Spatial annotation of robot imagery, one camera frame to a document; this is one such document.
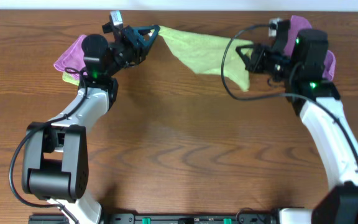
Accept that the light green microfiber cloth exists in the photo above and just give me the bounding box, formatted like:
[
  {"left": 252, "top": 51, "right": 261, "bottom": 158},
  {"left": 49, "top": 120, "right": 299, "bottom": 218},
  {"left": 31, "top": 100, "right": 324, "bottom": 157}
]
[{"left": 158, "top": 26, "right": 252, "bottom": 91}]

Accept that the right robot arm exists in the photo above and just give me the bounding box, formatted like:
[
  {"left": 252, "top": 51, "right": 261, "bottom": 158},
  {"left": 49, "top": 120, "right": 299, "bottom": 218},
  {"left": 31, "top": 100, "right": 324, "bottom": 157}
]
[{"left": 236, "top": 29, "right": 358, "bottom": 223}]

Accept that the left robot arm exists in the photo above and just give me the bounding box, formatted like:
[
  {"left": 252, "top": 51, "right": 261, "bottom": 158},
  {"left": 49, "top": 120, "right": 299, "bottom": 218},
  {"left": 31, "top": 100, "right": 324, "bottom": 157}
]
[{"left": 17, "top": 22, "right": 160, "bottom": 223}]

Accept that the large purple cloth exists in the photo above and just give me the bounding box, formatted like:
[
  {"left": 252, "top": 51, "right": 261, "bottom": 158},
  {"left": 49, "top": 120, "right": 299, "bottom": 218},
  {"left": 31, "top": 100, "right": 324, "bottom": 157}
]
[{"left": 284, "top": 15, "right": 336, "bottom": 81}]

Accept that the folded green cloth under purple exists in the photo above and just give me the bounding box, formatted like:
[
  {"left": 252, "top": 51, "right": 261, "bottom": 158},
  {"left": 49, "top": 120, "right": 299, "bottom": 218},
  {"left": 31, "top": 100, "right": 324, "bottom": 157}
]
[{"left": 62, "top": 72, "right": 80, "bottom": 86}]

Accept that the right black cable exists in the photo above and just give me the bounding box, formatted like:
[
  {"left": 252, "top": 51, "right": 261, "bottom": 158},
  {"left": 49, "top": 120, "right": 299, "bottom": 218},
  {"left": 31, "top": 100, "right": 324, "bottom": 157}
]
[{"left": 221, "top": 24, "right": 358, "bottom": 224}]

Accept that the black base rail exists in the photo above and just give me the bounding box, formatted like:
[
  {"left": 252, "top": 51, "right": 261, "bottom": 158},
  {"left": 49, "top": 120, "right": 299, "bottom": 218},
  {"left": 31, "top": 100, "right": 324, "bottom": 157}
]
[{"left": 28, "top": 212, "right": 281, "bottom": 224}]

